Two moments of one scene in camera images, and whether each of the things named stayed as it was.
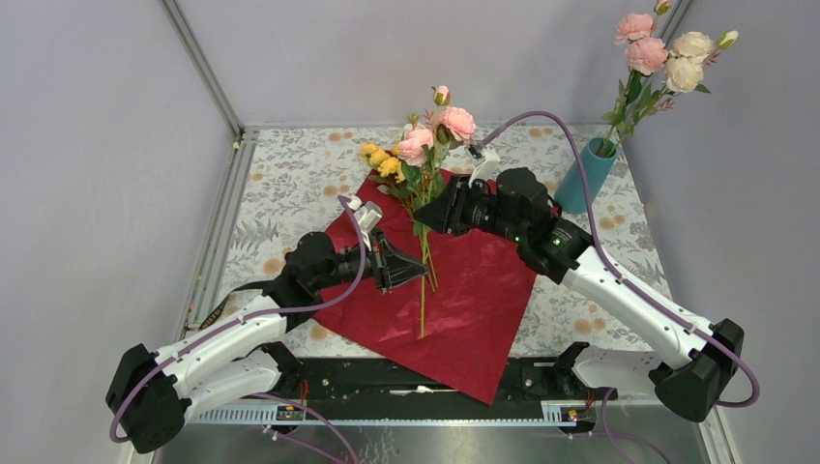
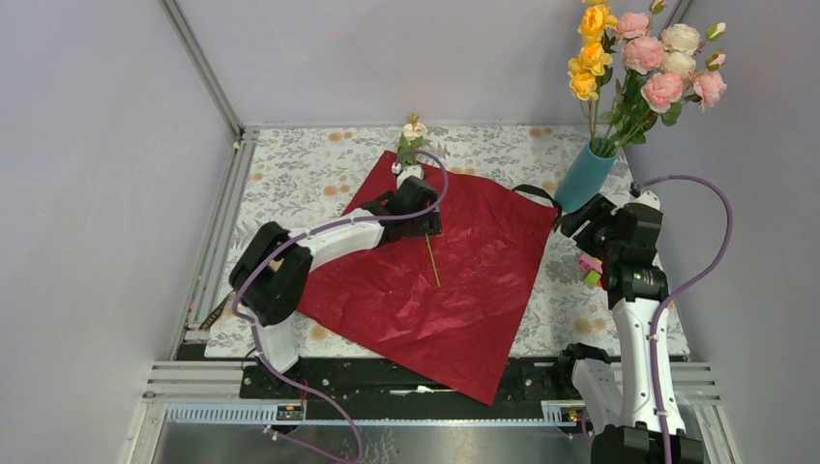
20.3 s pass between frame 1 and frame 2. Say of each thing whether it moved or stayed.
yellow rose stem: moved
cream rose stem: moved
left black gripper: moved
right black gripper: moved
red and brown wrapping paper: stayed
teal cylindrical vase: stayed
